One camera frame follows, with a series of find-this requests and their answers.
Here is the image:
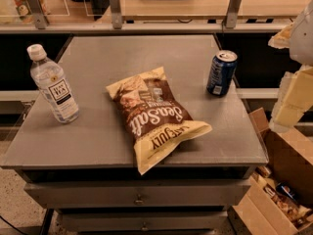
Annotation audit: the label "metal bracket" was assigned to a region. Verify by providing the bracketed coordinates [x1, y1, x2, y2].
[224, 0, 242, 28]
[109, 0, 123, 29]
[26, 0, 48, 29]

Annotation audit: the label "snack packets in box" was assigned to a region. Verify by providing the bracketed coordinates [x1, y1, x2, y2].
[255, 165, 313, 228]

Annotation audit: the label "lower grey drawer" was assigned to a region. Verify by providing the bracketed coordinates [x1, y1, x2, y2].
[59, 211, 227, 232]

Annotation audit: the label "right metal bracket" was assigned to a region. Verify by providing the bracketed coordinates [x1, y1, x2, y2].
[224, 0, 242, 28]

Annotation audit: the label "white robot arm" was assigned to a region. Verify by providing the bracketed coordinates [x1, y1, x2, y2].
[268, 1, 313, 133]

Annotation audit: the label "black floor cable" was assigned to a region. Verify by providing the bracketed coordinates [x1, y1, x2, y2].
[0, 214, 30, 235]

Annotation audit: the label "blue pepsi can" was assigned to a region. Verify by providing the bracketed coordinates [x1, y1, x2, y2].
[206, 50, 238, 96]

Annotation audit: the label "open cardboard box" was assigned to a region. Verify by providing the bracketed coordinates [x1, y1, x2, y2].
[234, 109, 313, 235]

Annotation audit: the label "upper grey drawer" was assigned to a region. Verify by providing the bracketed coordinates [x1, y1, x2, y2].
[24, 179, 250, 210]

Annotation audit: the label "clear plastic water bottle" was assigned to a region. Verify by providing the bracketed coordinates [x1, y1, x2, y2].
[27, 44, 79, 123]

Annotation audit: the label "grey drawer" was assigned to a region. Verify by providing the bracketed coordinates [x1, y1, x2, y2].
[59, 211, 227, 232]
[24, 179, 250, 210]

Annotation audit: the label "brown sea salt chip bag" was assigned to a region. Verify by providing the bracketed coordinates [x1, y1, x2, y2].
[107, 67, 211, 174]

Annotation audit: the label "left metal bracket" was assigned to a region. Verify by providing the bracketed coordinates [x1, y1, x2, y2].
[26, 0, 48, 29]

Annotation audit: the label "middle metal bracket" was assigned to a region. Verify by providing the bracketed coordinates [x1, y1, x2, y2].
[109, 0, 123, 29]

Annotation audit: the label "pepsi can in box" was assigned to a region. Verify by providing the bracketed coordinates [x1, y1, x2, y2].
[276, 183, 297, 201]

